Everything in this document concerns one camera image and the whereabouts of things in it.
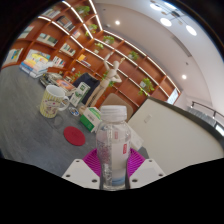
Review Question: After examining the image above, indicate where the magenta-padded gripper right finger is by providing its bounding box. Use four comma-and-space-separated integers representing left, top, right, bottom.
124, 148, 167, 190

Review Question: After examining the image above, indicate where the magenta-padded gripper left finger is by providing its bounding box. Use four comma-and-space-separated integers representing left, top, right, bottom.
61, 147, 104, 191

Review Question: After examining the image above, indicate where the clear plastic water bottle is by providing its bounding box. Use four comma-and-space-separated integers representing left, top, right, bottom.
95, 105, 132, 192

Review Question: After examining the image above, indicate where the flat round red coaster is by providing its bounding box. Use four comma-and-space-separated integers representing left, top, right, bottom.
63, 125, 87, 147

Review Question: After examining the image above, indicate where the green and white box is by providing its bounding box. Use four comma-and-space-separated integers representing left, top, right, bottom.
79, 106, 102, 133

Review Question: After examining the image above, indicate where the small round sticker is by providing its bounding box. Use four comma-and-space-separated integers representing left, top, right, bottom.
68, 106, 80, 117

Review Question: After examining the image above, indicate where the yellow striped ceramic mug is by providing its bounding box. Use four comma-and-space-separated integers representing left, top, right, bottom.
39, 84, 71, 119

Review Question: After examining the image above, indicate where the beige chair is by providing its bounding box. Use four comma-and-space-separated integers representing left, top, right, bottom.
99, 92, 135, 121

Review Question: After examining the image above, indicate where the tall white green carton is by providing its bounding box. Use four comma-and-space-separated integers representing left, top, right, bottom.
69, 81, 92, 108

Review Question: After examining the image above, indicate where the grey curtain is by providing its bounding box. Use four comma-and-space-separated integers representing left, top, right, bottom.
191, 106, 221, 127

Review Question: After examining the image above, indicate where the window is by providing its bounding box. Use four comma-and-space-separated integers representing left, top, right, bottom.
214, 123, 224, 137

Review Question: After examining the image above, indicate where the dark book stack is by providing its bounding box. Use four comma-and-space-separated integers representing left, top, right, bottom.
39, 71, 78, 94

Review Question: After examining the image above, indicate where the wooden artist mannequin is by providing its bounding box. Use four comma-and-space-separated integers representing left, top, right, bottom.
84, 51, 127, 108

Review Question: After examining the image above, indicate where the colourful book stack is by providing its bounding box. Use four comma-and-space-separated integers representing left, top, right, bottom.
18, 53, 51, 79

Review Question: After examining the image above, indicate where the ceiling lamp with round lights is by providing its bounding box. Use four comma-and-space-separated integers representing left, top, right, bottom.
149, 0, 198, 37

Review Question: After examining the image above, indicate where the black ceiling track rail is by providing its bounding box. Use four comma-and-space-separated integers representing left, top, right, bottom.
190, 100, 224, 119

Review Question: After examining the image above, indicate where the wooden wall shelf unit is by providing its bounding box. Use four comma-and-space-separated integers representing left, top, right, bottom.
1, 0, 183, 111

